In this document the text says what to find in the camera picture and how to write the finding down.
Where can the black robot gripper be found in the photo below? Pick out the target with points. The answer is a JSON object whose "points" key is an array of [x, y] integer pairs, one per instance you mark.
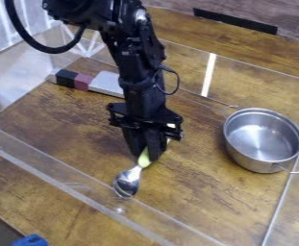
{"points": [[146, 120]]}

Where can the yellow handled metal spoon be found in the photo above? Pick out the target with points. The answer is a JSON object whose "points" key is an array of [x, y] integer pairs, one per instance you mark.
{"points": [[128, 180]]}

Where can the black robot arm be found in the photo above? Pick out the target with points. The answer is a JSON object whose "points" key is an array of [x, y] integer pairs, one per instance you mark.
{"points": [[122, 21]]}

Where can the silver metal pot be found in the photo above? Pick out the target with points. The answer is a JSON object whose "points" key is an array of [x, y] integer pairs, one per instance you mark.
{"points": [[263, 141]]}

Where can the grey block with coloured end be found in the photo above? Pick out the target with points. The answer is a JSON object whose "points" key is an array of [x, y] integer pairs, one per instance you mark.
{"points": [[104, 83]]}

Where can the clear acrylic triangle stand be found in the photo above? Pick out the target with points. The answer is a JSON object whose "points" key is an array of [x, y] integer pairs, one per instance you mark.
{"points": [[90, 44]]}

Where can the blue object at corner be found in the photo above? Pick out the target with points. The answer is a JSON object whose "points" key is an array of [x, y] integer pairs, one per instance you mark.
{"points": [[32, 240]]}

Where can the black wall strip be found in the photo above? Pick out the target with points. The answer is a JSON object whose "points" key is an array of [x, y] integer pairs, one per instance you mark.
{"points": [[237, 21]]}

